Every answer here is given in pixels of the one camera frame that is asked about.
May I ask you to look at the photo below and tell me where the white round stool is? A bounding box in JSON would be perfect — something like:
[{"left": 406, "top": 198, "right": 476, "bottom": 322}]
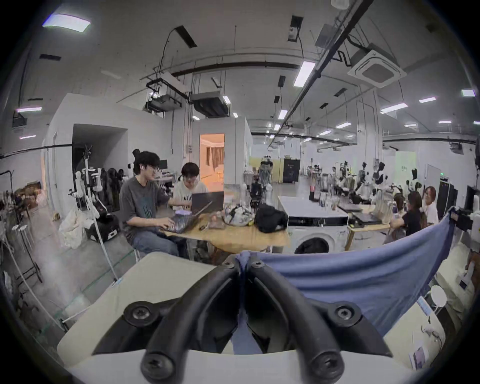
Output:
[{"left": 430, "top": 285, "right": 448, "bottom": 316}]

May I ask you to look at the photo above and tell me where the low wooden table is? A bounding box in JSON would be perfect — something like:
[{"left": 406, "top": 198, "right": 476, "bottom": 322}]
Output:
[{"left": 337, "top": 200, "right": 399, "bottom": 252}]

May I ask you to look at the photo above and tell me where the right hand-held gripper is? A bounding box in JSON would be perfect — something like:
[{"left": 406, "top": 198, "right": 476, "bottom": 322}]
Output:
[{"left": 449, "top": 204, "right": 480, "bottom": 256}]

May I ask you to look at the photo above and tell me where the white stand pole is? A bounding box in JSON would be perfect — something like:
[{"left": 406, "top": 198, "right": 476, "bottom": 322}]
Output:
[{"left": 83, "top": 144, "right": 121, "bottom": 284}]

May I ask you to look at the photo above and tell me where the bed with beige sheet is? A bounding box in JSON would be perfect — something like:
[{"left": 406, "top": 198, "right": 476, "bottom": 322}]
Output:
[{"left": 56, "top": 250, "right": 448, "bottom": 371}]

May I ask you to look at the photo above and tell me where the small card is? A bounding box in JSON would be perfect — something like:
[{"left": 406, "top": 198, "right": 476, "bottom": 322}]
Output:
[{"left": 410, "top": 346, "right": 429, "bottom": 370}]

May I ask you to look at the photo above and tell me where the row of robots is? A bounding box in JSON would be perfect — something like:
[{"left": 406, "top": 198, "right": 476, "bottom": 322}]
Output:
[{"left": 307, "top": 159, "right": 424, "bottom": 205}]

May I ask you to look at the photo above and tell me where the white plastic bag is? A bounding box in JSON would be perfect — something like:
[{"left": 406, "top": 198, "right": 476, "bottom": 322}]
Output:
[{"left": 59, "top": 208, "right": 95, "bottom": 250}]

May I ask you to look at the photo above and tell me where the blue garment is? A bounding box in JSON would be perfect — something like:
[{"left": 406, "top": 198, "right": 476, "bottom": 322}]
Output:
[{"left": 230, "top": 215, "right": 457, "bottom": 355}]

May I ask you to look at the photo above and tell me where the black cabinet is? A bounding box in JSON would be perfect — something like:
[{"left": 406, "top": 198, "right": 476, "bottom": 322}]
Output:
[{"left": 282, "top": 157, "right": 301, "bottom": 184}]

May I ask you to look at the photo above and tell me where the white washing machine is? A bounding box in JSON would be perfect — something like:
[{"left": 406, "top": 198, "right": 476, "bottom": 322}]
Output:
[{"left": 277, "top": 176, "right": 350, "bottom": 256}]

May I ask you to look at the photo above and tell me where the wooden table with laptops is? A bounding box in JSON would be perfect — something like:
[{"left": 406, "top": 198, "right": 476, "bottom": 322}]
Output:
[{"left": 161, "top": 189, "right": 292, "bottom": 264}]

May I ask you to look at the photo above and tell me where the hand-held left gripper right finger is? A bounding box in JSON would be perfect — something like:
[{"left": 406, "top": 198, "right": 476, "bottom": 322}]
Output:
[{"left": 244, "top": 257, "right": 392, "bottom": 383}]

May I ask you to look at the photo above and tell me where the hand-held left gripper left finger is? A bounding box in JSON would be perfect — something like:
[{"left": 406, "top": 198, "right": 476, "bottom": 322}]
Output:
[{"left": 92, "top": 257, "right": 246, "bottom": 383}]

